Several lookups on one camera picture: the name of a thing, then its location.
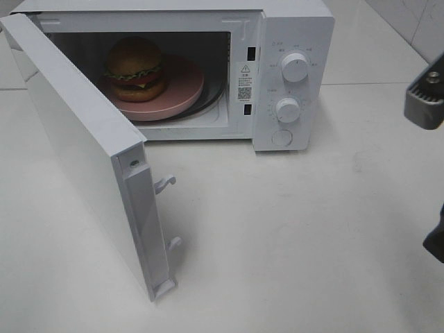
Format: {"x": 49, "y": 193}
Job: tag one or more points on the round white door button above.
{"x": 282, "y": 138}

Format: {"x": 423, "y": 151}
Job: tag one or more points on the pink round plate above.
{"x": 184, "y": 85}

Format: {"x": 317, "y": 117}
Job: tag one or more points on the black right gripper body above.
{"x": 434, "y": 242}

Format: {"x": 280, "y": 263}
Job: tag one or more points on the lower white round knob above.
{"x": 287, "y": 110}

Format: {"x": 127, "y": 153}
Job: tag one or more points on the white microwave oven body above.
{"x": 263, "y": 62}

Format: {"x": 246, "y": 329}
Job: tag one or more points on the white microwave door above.
{"x": 101, "y": 152}

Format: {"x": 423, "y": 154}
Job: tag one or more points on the toy hamburger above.
{"x": 134, "y": 70}

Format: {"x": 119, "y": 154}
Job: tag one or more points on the white round knob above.
{"x": 287, "y": 110}
{"x": 295, "y": 67}

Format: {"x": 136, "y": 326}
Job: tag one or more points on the white warning label sticker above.
{"x": 245, "y": 81}

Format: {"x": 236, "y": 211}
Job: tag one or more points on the upper white round knob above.
{"x": 295, "y": 67}

